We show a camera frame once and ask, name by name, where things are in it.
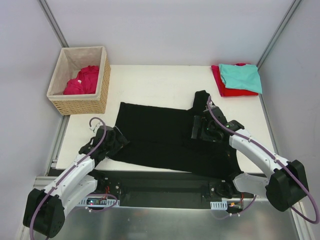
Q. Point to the right aluminium frame post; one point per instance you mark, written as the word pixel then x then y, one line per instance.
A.
pixel 278 32

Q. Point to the black daisy print t-shirt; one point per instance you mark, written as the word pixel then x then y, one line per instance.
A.
pixel 162 138

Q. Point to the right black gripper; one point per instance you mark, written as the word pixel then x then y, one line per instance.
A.
pixel 197 127

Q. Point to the aluminium frame post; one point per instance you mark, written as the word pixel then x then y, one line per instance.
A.
pixel 278 32
pixel 53 23

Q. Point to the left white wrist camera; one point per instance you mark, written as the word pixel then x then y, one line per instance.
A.
pixel 94 128

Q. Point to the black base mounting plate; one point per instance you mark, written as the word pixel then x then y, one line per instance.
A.
pixel 147 189

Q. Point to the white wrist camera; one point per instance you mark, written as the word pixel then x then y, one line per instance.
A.
pixel 211 105
pixel 94 128

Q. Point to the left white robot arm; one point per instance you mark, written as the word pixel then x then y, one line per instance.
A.
pixel 47 209

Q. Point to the white cable duct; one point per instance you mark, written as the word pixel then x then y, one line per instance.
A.
pixel 98 202
pixel 219 205

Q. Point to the teal t-shirt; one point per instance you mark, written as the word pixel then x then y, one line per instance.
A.
pixel 245 77

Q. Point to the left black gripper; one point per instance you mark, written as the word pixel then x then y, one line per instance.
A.
pixel 118 141

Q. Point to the left white cable duct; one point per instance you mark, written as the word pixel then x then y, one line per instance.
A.
pixel 98 202

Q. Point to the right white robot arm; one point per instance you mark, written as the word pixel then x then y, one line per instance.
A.
pixel 284 182

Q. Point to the wicker basket with liner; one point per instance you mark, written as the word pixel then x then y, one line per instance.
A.
pixel 70 61

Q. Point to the pink t-shirt in basket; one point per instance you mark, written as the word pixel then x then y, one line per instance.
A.
pixel 85 82

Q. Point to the right white cable duct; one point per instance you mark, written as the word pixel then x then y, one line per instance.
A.
pixel 219 205

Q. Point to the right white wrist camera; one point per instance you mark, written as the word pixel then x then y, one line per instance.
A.
pixel 211 105

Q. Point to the left aluminium frame post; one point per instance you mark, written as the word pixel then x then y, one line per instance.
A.
pixel 53 23

